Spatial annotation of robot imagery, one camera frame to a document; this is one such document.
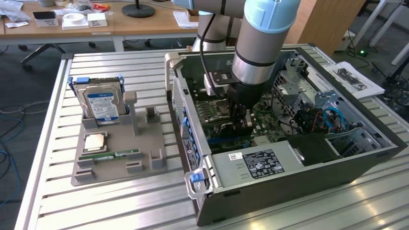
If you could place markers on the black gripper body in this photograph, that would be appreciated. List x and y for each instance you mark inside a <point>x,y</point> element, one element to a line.
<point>249,94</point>

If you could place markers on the green graphics card black cooler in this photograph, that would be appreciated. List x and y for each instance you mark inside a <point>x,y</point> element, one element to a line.
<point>228,131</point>

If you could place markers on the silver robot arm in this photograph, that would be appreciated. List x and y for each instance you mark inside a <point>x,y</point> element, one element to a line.
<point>261,48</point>

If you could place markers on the green motherboard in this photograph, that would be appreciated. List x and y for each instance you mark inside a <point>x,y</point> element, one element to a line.
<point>268,127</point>

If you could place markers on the CPU socket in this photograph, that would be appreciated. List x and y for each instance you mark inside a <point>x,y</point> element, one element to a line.
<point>222,106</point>

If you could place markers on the black RAM slot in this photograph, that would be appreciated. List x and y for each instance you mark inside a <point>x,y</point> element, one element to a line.
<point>199,97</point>

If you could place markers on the silver metal drive cage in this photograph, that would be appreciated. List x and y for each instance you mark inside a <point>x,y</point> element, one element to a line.
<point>297,103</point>

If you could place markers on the blue slot clip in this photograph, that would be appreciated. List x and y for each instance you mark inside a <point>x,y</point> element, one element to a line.
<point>184,122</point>
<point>192,142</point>

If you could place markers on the silver power supply unit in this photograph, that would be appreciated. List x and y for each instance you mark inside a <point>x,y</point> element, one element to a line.
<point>234,172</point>

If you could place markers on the black plastic shroud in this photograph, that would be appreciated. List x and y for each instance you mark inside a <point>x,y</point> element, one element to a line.
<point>313,148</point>

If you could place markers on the blue case latch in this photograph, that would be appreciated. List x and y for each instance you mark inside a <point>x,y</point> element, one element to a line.
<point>196,178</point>

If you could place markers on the dark grey open PC case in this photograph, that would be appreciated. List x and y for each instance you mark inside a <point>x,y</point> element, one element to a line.
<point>288,187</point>

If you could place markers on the stack of printed papers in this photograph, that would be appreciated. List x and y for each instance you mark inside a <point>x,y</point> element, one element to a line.
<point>351,79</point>

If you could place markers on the silver disk bay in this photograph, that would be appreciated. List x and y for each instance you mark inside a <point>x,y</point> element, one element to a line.
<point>361,139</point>

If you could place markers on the white papers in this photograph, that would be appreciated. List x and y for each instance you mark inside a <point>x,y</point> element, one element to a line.
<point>184,21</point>

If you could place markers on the white socket box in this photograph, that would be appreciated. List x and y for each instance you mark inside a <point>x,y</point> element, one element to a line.
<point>347,43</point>

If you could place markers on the wooden cabinet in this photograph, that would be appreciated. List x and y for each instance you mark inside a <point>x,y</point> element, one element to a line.
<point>332,28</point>

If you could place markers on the grey parts rack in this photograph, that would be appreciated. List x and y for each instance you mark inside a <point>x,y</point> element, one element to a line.
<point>122,148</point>

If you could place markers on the black device with green light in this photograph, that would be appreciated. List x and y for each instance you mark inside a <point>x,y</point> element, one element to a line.
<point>363,52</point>

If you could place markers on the hard disk with blue caddy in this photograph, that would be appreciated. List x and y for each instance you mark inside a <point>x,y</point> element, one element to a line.
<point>102,105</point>

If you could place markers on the silver CPU chip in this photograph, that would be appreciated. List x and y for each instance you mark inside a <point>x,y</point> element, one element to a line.
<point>95,142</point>

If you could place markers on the black round lamp base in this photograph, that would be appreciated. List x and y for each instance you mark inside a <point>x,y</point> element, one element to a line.
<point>138,10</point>

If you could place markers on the plain white box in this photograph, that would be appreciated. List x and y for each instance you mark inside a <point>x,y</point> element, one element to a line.
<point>96,20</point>

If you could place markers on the red packets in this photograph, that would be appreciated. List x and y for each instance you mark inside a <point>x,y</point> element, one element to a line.
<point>100,7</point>

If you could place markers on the flat white box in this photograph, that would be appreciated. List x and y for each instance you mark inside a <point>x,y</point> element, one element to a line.
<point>75,26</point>

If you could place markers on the white tape roll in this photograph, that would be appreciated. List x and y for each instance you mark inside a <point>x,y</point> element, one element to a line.
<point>74,18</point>

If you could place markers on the dark jar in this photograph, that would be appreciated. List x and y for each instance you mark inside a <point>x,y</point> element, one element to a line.
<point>83,6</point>

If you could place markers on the black office chair base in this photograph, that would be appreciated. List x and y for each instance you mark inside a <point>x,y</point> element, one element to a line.
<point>38,53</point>

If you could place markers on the white bowl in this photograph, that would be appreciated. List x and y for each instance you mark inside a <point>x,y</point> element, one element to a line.
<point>62,3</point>

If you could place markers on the white box with black top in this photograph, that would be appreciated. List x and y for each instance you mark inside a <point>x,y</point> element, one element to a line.
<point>46,20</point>

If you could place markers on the grey cup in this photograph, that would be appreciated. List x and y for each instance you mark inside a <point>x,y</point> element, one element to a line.
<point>47,3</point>

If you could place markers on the white card with print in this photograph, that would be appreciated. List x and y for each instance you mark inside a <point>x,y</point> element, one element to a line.
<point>16,24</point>

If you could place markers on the clear plastic bag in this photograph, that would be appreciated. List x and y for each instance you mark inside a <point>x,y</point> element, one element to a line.
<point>12,10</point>

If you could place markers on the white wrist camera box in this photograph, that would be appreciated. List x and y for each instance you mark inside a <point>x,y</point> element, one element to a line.
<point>212,89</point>

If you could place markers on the white desk frame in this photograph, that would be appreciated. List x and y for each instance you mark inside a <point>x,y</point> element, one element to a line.
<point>367,22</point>

